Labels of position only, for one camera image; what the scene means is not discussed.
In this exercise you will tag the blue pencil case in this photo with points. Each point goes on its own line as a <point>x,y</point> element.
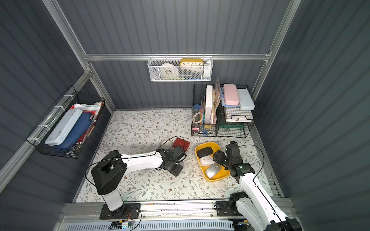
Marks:
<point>81,126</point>

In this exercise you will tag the black mouse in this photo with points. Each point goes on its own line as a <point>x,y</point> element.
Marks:
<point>204,152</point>

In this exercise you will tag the beige tape roll in organizer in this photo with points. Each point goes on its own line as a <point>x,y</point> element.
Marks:
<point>197,118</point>

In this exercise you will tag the white tape roll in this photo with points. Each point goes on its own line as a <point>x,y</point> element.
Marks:
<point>168,71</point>

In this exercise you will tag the light grey pencil case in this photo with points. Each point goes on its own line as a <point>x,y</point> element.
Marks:
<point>246,102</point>

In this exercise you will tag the white slim mouse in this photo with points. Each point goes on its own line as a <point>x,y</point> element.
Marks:
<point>206,161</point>

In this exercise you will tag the white wire wall basket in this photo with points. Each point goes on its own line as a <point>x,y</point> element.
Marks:
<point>186,73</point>

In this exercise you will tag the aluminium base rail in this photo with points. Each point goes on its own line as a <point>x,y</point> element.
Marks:
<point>175,215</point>

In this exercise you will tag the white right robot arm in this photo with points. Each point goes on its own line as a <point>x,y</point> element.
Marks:
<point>253,203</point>

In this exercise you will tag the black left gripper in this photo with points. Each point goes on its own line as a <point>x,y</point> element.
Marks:
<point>178,154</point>

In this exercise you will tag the black wire side basket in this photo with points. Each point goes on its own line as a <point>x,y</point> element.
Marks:
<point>89,141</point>

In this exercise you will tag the yellow storage tray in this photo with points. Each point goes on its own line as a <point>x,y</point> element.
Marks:
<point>223,173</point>

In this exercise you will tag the white pencil case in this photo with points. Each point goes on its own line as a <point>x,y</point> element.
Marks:
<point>63,128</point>

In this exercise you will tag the white upright box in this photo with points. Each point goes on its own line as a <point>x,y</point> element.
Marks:
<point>208,104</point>

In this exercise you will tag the yellow clock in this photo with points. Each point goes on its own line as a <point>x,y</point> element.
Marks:
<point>191,62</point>

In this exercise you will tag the red wallet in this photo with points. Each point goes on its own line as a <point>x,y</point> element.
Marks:
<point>179,142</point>

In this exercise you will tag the pink pencil case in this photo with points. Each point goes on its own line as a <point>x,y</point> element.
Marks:
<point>231,96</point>

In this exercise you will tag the black wire desk organizer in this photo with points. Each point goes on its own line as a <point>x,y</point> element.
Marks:
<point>230,122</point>

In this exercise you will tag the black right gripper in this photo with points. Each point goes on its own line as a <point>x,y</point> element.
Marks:
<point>221,157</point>

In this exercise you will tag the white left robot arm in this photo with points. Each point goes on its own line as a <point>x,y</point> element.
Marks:
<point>108,173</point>

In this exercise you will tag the silver mouse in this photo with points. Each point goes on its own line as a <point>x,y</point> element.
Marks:
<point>212,170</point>

